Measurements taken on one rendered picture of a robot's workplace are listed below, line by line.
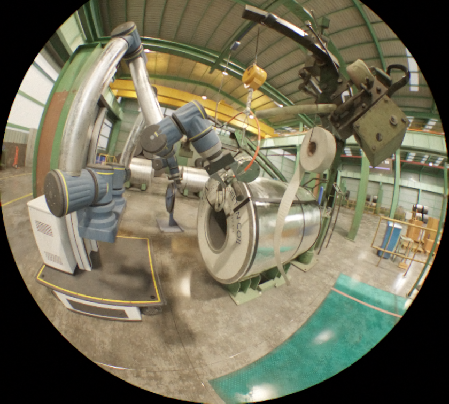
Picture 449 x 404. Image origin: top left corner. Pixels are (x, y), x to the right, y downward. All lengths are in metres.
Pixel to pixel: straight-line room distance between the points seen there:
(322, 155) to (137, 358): 1.58
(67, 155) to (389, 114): 1.11
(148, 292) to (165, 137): 1.08
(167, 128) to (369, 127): 0.65
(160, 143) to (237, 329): 1.51
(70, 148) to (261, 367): 1.74
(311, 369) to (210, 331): 0.98
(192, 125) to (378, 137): 0.60
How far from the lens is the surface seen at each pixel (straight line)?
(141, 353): 1.36
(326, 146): 0.44
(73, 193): 0.67
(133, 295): 1.19
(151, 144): 0.49
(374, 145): 0.46
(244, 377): 1.36
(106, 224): 0.91
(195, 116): 0.49
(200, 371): 1.32
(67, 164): 0.69
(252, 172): 0.78
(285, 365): 1.49
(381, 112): 0.51
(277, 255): 0.57
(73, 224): 1.19
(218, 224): 1.69
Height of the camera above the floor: 1.31
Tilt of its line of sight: 2 degrees down
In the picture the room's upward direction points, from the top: 11 degrees clockwise
